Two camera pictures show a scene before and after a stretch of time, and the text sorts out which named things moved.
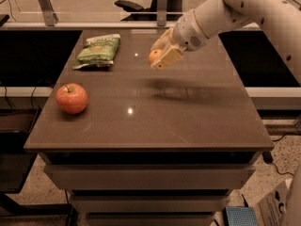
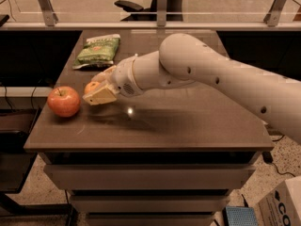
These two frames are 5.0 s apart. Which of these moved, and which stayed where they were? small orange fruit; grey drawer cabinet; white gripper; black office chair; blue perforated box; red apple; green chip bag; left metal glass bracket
Moved: white gripper; red apple; small orange fruit
Stayed: blue perforated box; black office chair; green chip bag; left metal glass bracket; grey drawer cabinet
